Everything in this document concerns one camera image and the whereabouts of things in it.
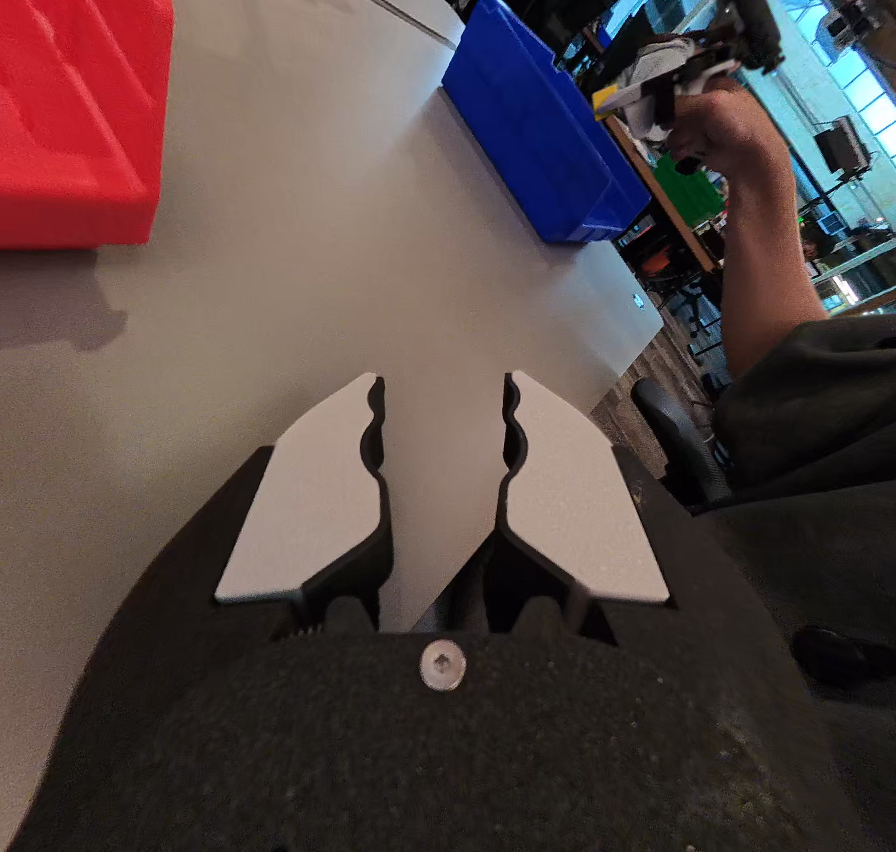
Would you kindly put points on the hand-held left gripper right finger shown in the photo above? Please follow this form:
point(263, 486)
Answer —
point(581, 509)

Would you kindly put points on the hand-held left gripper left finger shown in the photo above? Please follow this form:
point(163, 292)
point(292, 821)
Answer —
point(301, 502)

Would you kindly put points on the blue plastic bin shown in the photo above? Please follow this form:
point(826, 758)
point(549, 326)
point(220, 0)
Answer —
point(546, 138)

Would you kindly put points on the green box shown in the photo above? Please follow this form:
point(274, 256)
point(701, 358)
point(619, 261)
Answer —
point(693, 197)

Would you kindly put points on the wooden table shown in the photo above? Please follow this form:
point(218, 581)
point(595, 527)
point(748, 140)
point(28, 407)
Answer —
point(658, 187)

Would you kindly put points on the yellow wooden block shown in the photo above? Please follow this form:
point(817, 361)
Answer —
point(616, 98)

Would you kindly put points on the person's right hand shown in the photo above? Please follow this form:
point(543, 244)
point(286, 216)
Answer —
point(735, 131)

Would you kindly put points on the person's black chair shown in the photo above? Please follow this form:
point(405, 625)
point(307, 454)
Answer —
point(679, 439)

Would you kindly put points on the person's right forearm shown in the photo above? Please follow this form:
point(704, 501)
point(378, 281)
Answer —
point(770, 271)

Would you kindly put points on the red plastic bin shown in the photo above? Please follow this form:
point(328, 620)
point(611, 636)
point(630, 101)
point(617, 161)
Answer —
point(70, 96)

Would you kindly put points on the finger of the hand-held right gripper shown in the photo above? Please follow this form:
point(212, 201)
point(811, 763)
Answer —
point(655, 66)

